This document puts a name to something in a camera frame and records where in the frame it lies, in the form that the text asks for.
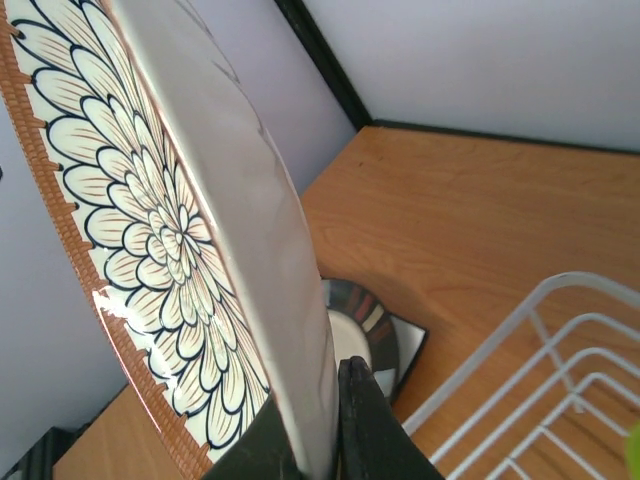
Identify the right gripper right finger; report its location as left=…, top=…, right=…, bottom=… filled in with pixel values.
left=338, top=356, right=444, bottom=480

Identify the patterned round plate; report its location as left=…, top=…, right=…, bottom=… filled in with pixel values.
left=1, top=1, right=338, bottom=479

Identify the dark striped rim plate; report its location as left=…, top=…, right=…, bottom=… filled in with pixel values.
left=322, top=278, right=400, bottom=402

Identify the left black frame post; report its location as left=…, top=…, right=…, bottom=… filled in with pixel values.
left=275, top=0, right=374, bottom=131

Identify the white wire dish rack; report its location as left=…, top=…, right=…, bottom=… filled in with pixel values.
left=403, top=272, right=639, bottom=479

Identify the green plate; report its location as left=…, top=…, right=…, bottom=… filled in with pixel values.
left=624, top=424, right=640, bottom=480

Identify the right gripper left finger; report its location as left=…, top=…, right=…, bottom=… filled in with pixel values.
left=203, top=396, right=303, bottom=480

